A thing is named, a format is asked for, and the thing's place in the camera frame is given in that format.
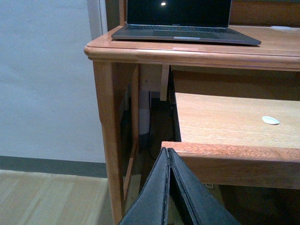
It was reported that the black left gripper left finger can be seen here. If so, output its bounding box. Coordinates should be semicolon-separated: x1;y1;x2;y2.
119;148;171;225

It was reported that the white round sticker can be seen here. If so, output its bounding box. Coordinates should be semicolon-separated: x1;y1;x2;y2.
262;116;280;125

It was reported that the grey laptop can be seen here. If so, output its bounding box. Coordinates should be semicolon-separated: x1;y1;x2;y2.
112;0;261;45

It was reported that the wooden keyboard tray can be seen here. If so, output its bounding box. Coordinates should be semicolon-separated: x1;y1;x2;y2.
161;65;300;190

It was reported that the wooden desk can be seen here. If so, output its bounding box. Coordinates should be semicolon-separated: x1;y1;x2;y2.
84;1;300;224

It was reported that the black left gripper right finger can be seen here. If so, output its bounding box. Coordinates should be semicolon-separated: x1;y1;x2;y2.
168;148;240;225

